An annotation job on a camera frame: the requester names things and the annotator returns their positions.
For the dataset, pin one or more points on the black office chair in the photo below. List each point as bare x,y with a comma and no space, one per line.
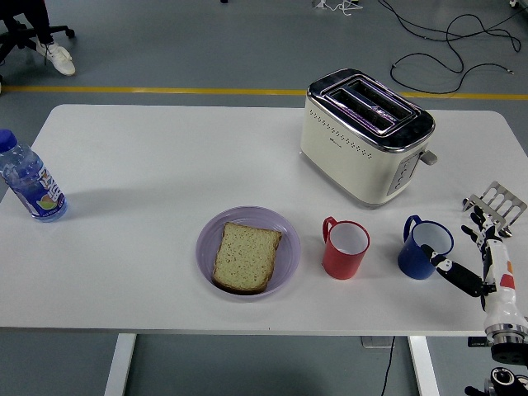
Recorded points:
16,35

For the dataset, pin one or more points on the slice of bread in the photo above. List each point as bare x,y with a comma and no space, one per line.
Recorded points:
245,260

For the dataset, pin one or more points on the red cup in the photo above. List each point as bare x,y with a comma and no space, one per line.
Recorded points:
342,262

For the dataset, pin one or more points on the cream chrome toaster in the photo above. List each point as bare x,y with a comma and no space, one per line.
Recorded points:
350,165

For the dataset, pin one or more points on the grey under-table box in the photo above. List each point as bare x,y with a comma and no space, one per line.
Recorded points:
373,342

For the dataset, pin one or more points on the silver metal toast rack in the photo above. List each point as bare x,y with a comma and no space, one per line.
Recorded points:
505,202

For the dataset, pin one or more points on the white table leg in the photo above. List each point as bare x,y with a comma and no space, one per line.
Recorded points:
425,367
119,367

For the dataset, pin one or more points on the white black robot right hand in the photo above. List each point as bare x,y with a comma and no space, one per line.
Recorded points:
501,264

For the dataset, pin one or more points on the blue enamel cup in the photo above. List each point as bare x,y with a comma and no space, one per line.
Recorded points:
416,260

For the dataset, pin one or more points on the person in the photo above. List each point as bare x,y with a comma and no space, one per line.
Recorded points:
57,57

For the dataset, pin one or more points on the clear blue-capped water bottle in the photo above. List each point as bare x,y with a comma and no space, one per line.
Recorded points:
33,181

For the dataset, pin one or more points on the black desk control panel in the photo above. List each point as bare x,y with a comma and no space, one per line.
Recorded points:
476,342

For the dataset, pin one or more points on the purple plate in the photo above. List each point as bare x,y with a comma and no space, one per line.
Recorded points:
284,255

